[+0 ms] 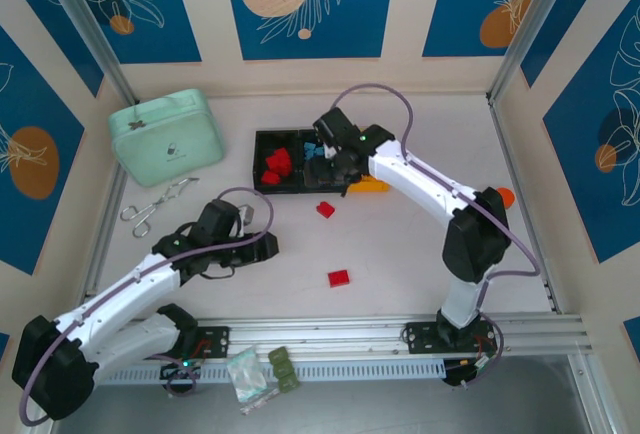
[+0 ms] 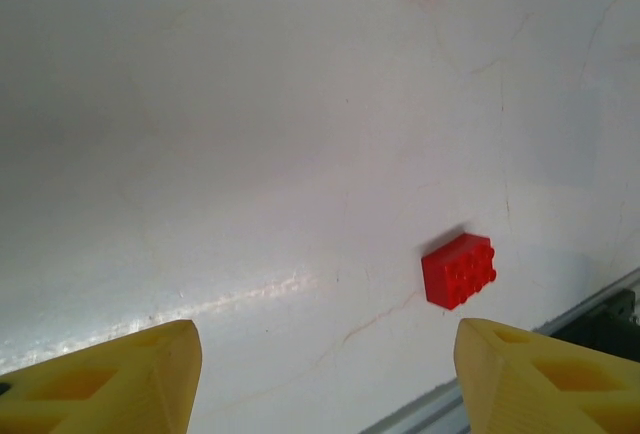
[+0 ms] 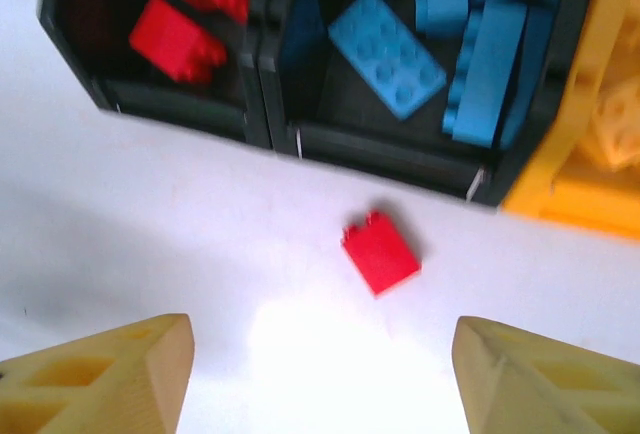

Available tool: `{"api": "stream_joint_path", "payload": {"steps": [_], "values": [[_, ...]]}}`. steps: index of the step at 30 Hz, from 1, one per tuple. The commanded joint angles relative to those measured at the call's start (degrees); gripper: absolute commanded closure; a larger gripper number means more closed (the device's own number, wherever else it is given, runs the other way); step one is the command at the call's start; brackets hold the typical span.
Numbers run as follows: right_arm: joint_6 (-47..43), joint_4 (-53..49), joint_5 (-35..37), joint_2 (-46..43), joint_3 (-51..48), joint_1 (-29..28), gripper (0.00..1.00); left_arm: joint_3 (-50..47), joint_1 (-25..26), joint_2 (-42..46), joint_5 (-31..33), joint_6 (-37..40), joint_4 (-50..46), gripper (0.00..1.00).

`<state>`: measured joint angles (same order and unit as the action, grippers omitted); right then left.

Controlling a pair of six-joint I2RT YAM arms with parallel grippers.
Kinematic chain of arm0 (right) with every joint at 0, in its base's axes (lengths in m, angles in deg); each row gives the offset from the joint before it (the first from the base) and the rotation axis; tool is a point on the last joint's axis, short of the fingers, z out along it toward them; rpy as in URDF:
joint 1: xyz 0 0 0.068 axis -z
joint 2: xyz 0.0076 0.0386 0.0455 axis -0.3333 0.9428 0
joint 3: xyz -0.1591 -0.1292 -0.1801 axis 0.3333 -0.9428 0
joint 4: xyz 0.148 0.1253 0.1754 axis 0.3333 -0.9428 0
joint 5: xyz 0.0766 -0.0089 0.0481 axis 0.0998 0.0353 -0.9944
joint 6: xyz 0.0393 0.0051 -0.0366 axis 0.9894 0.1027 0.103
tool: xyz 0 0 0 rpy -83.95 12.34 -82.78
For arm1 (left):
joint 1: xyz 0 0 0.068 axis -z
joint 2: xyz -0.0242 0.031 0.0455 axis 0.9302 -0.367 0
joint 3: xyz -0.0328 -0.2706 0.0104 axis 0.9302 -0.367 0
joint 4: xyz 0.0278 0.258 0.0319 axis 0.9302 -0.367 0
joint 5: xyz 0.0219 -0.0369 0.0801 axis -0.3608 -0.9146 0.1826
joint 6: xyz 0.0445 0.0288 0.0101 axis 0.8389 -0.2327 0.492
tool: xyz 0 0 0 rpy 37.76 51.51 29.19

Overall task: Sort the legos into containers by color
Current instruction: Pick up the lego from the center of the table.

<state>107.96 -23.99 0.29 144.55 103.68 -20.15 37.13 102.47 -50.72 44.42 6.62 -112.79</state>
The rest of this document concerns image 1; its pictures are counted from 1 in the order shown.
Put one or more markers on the red lego brick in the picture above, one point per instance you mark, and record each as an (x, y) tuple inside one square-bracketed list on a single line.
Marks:
[(271, 177), (286, 169), (325, 209), (284, 155), (338, 278), (272, 160)]

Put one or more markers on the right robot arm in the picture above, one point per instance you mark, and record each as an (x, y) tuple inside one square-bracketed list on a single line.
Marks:
[(475, 239)]

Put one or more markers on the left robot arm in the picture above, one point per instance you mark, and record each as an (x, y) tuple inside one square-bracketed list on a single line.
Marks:
[(50, 369)]

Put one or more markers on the yellow plastic bin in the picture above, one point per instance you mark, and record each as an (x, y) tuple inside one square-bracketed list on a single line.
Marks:
[(372, 186)]

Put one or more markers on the metal tongs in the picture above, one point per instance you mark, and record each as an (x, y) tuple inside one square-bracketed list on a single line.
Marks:
[(167, 194)]

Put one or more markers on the mint green zip pouch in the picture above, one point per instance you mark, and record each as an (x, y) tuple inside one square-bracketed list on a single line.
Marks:
[(165, 134)]

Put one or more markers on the olive green block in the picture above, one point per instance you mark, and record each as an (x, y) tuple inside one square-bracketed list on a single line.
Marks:
[(288, 384), (278, 355), (283, 368)]

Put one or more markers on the clear plastic zip bag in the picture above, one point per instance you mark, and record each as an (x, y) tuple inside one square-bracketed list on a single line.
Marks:
[(245, 371)]

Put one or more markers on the small clear plastic packet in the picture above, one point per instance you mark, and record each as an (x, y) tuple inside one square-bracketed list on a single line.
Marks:
[(260, 400)]

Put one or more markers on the orange-lid bottle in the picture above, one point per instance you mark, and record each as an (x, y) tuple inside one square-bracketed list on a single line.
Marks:
[(507, 196)]

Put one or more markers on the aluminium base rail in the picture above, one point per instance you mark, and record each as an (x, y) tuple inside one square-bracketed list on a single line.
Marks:
[(320, 331)]

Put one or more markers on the aluminium side rail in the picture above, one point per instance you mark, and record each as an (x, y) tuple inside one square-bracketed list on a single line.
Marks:
[(501, 129), (114, 194)]

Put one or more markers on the aluminium frame post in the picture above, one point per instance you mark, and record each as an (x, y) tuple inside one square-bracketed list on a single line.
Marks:
[(90, 29), (525, 29)]

